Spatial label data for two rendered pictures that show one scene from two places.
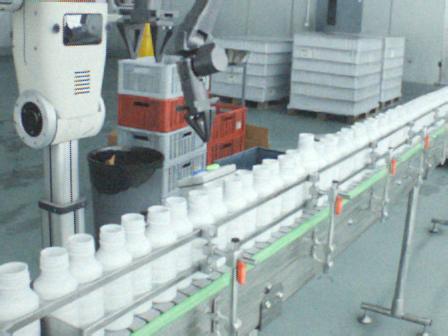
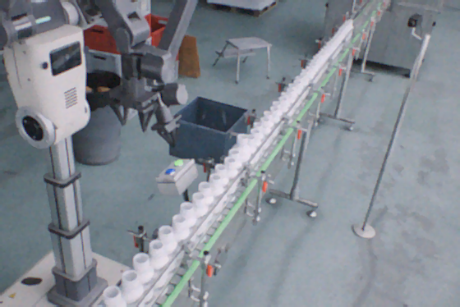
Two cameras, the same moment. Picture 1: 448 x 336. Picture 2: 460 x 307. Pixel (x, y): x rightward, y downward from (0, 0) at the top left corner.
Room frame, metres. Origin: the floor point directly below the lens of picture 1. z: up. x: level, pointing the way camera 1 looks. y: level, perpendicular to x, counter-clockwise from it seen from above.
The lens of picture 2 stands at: (0.08, 0.12, 1.96)
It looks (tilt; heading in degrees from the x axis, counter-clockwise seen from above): 31 degrees down; 354
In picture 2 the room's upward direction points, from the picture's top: 6 degrees clockwise
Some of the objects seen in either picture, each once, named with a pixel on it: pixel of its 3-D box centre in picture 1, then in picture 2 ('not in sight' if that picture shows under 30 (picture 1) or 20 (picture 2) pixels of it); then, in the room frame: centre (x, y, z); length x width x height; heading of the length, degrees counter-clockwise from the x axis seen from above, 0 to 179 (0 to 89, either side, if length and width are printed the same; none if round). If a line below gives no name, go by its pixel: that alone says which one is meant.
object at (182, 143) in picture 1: (163, 137); (117, 53); (4.01, 0.81, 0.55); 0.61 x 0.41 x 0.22; 160
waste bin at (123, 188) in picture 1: (126, 208); (94, 119); (3.17, 0.86, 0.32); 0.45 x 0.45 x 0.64
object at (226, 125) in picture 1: (207, 121); (149, 34); (4.69, 0.59, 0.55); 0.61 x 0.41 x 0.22; 156
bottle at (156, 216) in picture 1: (159, 254); (156, 268); (0.92, 0.19, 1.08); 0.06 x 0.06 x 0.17
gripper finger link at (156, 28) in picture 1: (154, 37); (140, 113); (1.11, 0.25, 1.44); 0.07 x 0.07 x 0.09; 63
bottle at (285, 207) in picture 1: (283, 190); (227, 179); (1.33, -0.02, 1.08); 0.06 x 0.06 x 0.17
